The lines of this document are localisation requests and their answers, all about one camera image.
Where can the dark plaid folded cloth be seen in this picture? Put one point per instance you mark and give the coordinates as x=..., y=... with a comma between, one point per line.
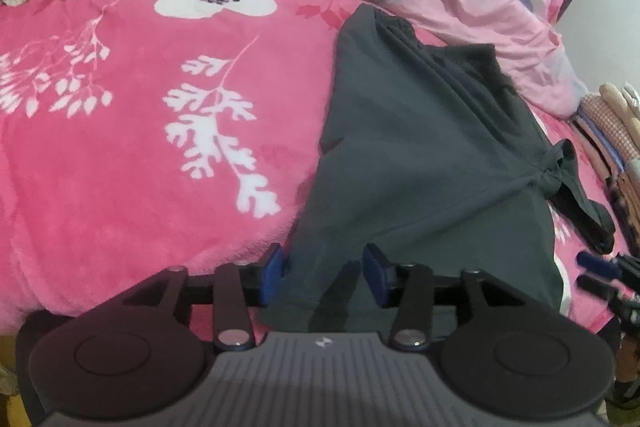
x=629, y=225

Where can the pink floral fleece blanket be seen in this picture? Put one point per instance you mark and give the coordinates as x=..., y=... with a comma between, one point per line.
x=141, y=134

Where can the cream white folded cloth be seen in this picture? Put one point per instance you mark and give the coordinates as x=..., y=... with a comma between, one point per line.
x=632, y=97

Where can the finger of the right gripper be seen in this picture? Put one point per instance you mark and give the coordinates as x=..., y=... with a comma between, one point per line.
x=597, y=288
x=599, y=266

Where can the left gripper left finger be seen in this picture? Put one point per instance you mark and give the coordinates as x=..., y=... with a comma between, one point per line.
x=239, y=288

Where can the beige folded cloth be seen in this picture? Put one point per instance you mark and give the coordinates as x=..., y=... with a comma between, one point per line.
x=625, y=112

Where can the blue folded cloth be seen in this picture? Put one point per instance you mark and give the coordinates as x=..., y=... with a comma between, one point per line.
x=599, y=145

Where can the dark grey trousers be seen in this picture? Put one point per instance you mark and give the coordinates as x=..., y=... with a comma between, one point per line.
x=431, y=155

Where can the tan folded cloth stack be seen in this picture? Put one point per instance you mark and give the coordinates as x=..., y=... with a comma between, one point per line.
x=628, y=182

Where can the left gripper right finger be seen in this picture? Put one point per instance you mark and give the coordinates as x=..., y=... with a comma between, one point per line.
x=406, y=288

